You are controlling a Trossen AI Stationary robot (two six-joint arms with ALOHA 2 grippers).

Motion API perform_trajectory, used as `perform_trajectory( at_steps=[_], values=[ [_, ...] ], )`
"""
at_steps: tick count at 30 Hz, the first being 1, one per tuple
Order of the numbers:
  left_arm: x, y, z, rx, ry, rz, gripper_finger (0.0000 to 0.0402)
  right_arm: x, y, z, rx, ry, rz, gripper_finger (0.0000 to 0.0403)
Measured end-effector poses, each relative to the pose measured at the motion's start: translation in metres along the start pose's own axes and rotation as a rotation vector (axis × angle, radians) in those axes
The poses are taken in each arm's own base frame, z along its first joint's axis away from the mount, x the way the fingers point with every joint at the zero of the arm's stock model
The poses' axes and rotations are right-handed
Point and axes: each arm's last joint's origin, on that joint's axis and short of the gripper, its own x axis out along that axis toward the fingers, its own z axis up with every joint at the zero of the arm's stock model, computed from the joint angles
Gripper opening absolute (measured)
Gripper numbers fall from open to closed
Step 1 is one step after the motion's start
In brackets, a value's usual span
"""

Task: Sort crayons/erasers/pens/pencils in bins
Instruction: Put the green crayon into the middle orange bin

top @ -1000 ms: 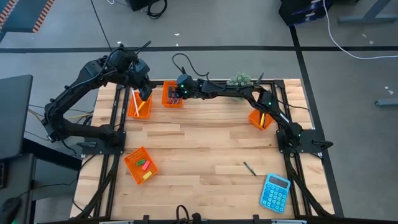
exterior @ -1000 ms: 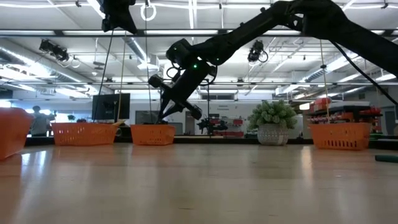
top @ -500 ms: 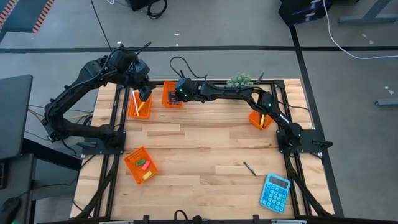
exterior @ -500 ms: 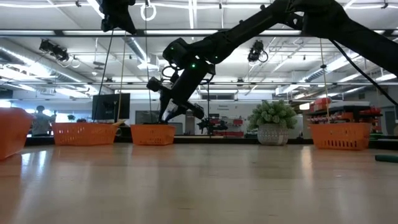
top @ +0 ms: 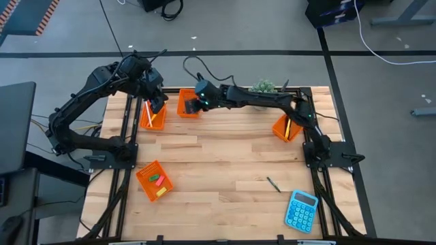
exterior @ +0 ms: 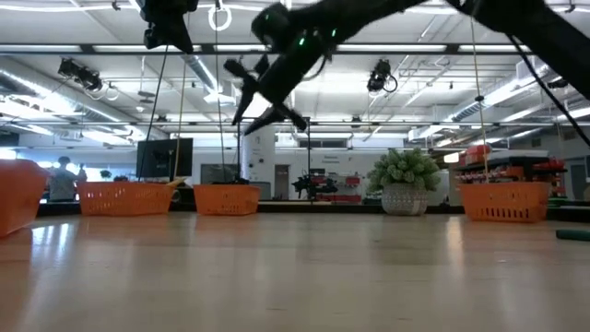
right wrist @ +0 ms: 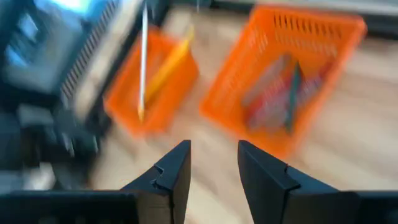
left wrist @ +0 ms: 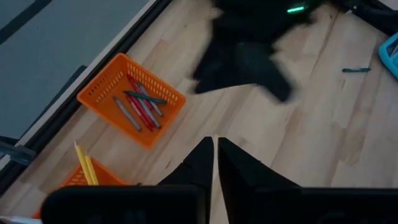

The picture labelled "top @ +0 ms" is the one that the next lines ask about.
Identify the black desk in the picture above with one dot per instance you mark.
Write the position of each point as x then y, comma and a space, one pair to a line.
20, 197

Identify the dark pen on table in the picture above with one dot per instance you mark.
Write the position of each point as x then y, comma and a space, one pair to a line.
273, 184

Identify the black metal table frame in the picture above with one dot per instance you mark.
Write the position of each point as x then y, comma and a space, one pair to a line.
238, 90

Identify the grey metal bar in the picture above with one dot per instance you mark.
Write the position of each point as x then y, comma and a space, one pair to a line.
422, 112

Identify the black computer mouse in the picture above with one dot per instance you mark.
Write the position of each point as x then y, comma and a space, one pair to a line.
10, 229

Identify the green plant in white pot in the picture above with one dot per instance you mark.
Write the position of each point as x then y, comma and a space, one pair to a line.
263, 86

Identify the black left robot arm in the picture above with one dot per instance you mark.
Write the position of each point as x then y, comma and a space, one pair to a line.
85, 95

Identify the grey mat with striped edge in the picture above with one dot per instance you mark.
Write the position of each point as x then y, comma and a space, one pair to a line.
27, 15

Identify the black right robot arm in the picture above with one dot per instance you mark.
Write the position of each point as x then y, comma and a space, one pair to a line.
265, 98

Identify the blue calculator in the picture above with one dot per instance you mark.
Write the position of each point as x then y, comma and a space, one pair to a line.
301, 211

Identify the green eraser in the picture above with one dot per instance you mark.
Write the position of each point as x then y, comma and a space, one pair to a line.
154, 178

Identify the black and blue box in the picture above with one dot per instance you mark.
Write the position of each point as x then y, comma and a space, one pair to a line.
332, 12

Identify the grey metal table leg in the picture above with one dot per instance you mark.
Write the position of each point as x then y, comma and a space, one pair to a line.
405, 18

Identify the dark grey monitor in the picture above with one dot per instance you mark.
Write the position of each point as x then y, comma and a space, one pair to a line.
17, 126

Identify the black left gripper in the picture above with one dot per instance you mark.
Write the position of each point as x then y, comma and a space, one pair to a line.
151, 83

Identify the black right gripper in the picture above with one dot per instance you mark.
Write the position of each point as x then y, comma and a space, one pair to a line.
207, 93

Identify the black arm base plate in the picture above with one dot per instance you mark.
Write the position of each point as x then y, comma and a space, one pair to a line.
102, 163
340, 153

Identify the pale yellow pencil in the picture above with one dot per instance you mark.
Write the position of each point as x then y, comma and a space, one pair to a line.
148, 115

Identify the orange plastic mesh bin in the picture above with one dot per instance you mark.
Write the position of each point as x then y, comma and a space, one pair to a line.
160, 120
146, 188
181, 102
281, 131

